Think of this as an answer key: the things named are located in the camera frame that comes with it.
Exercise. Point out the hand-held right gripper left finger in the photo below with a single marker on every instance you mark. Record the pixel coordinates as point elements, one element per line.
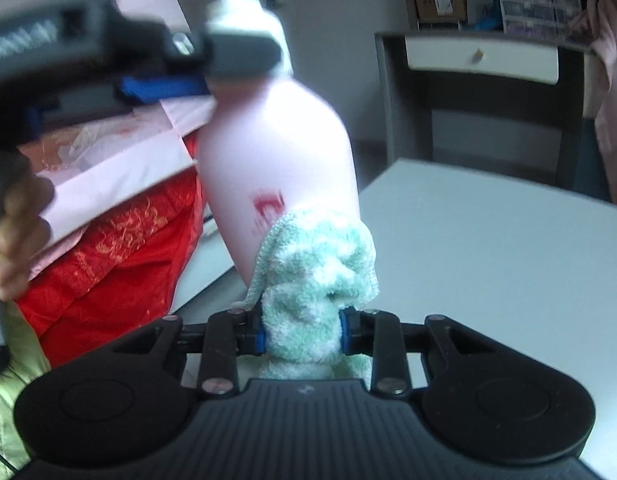
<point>258,332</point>

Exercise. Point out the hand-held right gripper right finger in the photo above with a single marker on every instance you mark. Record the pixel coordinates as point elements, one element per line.
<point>343,332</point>

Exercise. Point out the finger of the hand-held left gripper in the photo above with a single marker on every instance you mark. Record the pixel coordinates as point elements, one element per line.
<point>163,89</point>
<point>238,57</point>

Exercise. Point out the green and white towel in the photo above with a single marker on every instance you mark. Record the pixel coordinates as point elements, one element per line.
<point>313,270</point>

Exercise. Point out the pink pump bottle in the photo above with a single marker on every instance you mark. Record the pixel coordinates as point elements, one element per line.
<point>278,150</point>

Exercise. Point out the person's left hand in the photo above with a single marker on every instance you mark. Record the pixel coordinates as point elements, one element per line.
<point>23,235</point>

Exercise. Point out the pink gift box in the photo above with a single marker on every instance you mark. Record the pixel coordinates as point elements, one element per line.
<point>138,150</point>

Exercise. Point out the red patterned cloth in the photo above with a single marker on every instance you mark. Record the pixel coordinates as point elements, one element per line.
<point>113,270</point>

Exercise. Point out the white desk drawer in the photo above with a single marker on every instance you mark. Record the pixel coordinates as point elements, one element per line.
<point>478,62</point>

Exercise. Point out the blue cloth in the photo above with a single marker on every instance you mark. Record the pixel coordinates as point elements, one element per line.
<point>487,23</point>

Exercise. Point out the light green cloth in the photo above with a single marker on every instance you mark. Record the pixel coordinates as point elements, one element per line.
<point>13,410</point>

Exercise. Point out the dark grey desk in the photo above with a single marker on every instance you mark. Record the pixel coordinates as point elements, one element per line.
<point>508,110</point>

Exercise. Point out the pink hanging cloth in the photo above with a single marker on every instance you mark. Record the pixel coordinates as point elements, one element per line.
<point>611,85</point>

